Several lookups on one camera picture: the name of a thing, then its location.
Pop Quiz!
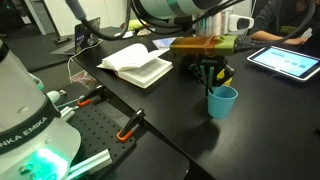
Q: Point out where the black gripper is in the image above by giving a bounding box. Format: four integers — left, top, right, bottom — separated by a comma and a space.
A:
188, 54, 236, 97

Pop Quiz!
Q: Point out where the blue plastic cup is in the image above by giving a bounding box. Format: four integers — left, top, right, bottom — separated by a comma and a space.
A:
207, 85, 239, 120

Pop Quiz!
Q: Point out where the person forearm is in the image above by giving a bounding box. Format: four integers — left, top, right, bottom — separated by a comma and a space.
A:
249, 29, 311, 46

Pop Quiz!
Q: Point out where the closed UIST book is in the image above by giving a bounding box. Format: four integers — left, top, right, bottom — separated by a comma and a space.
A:
152, 36, 184, 50

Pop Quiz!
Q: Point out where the open white book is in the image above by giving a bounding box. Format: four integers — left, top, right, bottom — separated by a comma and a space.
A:
96, 43, 174, 90

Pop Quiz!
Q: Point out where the white-framed tablet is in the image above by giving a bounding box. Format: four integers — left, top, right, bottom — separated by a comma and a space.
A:
247, 45, 320, 82

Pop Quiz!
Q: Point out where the yellow-green cloth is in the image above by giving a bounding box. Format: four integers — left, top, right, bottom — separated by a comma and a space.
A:
127, 18, 148, 33

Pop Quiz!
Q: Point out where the black orange spring clamp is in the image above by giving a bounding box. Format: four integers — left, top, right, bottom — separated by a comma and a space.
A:
77, 84, 106, 108
116, 108, 146, 143

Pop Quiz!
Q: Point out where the person in dark hoodie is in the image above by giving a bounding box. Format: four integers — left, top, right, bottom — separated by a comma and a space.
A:
257, 0, 320, 38

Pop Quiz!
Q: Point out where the black perforated base board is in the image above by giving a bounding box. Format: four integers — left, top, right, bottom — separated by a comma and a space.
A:
54, 83, 191, 180

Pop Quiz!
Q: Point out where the crumpled clear plastic bag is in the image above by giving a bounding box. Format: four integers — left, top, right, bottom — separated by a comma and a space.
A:
69, 69, 98, 90

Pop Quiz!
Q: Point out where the open laptop with sticker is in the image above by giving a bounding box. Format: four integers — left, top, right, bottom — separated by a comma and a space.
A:
49, 17, 104, 56

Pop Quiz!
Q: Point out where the aluminium extrusion bar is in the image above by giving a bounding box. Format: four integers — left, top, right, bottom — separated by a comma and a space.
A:
59, 105, 76, 122
66, 148, 113, 180

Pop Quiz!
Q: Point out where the black cable bundle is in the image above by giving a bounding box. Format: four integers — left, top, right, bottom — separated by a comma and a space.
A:
131, 0, 318, 47

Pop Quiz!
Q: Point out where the thick black cable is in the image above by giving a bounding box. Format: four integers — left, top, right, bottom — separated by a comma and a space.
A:
64, 0, 133, 42

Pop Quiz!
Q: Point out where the white laptop cable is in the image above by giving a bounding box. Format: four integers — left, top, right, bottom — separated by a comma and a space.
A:
66, 39, 104, 84

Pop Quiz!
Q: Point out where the grey wire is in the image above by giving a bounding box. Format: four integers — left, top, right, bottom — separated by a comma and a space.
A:
55, 97, 82, 110

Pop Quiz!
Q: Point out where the white rounded handle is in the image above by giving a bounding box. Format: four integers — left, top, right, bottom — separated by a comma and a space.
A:
45, 89, 67, 105

